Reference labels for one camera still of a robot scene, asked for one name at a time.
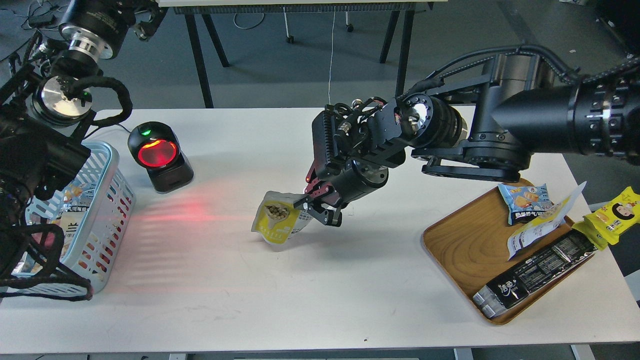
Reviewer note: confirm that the blue snack packet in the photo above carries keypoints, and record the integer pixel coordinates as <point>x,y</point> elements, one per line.
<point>525,203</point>

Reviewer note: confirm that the white yellow snack bag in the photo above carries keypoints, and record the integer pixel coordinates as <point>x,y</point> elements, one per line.
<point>542,224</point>

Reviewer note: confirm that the black long snack package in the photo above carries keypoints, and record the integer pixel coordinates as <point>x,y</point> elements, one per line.
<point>529,276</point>

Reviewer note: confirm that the snacks inside basket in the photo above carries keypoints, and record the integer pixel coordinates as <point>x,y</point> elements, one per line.
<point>66,209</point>

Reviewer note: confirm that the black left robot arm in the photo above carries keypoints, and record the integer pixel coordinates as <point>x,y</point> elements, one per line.
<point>47,108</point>

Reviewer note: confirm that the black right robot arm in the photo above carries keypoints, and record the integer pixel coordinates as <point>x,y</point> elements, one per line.
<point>481,116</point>

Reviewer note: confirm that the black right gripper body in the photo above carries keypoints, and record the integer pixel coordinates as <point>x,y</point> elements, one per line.
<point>346,166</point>

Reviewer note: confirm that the wooden tray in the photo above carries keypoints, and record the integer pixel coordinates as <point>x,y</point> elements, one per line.
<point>470,245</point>

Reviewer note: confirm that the yellow white snack pouch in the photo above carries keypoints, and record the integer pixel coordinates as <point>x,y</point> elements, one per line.
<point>277,220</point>

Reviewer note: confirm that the light blue plastic basket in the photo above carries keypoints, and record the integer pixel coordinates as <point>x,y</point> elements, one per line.
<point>88,263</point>

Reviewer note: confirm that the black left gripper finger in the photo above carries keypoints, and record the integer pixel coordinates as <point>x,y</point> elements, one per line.
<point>144,30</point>

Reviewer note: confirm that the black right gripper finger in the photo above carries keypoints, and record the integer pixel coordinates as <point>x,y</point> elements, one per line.
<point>331,215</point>
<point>312,200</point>

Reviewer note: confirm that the black barcode scanner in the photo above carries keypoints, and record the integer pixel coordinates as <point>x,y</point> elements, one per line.
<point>155,147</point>

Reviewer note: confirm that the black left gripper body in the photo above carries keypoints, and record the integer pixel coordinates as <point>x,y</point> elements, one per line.
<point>96,29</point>

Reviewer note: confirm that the yellow snack packet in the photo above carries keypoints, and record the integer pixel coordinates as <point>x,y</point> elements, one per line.
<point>604,226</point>

